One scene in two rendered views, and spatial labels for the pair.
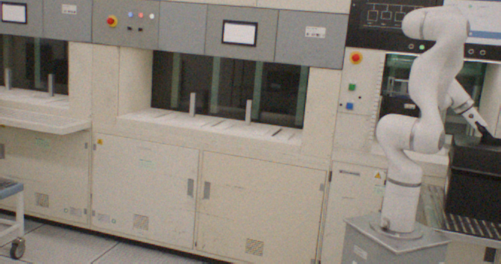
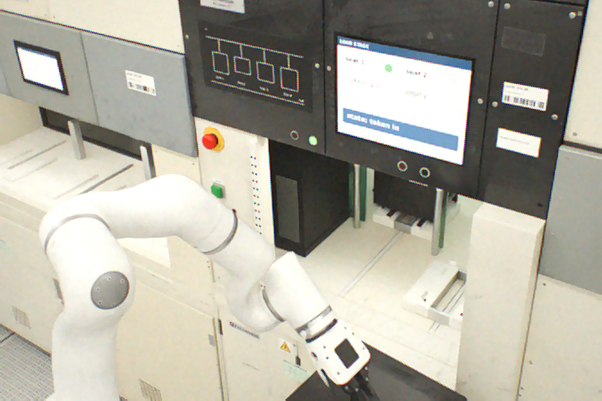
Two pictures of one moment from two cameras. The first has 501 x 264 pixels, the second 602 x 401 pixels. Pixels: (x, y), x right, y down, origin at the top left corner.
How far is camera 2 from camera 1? 1.70 m
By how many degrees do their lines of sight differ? 27
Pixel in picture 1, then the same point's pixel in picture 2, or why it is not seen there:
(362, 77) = (231, 176)
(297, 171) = (175, 307)
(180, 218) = not seen: hidden behind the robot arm
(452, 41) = (73, 321)
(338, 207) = (241, 376)
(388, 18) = (246, 72)
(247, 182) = not seen: hidden behind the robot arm
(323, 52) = (160, 122)
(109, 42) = not seen: outside the picture
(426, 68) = (56, 353)
